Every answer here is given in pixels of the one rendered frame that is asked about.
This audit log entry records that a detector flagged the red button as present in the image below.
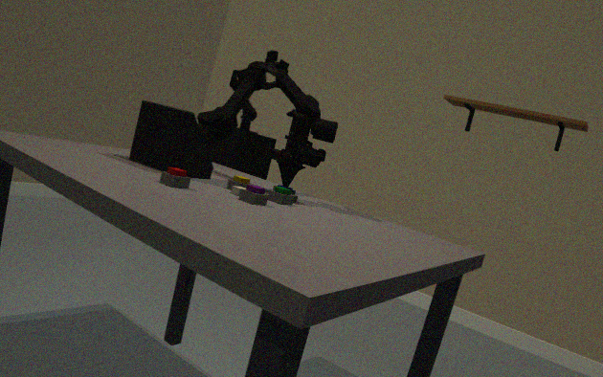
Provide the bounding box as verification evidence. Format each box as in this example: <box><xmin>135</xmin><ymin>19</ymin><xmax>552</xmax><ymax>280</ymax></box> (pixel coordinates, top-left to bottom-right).
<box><xmin>159</xmin><ymin>167</ymin><xmax>190</xmax><ymax>189</ymax></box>

